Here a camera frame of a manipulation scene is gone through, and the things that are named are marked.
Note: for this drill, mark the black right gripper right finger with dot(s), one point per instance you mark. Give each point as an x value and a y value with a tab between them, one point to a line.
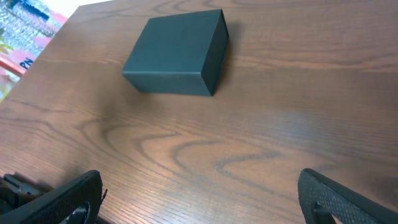
322	200

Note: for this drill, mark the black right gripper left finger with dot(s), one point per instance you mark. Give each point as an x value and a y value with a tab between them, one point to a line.
77	201

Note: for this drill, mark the dark green box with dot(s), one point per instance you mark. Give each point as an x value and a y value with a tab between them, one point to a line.
179	54

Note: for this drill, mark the colourful patterned floor mat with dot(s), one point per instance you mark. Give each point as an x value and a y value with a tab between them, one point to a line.
27	26

